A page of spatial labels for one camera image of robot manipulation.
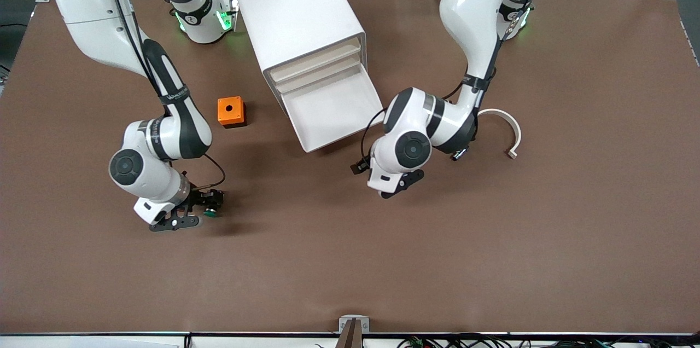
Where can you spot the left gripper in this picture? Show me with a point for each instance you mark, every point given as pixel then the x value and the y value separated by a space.
pixel 360 166

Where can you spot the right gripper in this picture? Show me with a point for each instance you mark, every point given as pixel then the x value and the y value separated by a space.
pixel 200 197

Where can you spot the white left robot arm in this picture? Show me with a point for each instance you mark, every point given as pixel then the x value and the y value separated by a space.
pixel 476 9

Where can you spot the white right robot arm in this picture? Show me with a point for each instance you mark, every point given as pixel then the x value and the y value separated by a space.
pixel 87 9

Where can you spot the brown table mat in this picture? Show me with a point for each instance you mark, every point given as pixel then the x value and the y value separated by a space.
pixel 350 255

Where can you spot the white curved plastic piece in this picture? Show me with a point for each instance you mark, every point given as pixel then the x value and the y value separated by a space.
pixel 517 129

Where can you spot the orange button enclosure box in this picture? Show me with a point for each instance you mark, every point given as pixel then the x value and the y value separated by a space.
pixel 230 109

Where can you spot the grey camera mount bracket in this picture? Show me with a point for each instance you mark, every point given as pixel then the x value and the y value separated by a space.
pixel 354 329

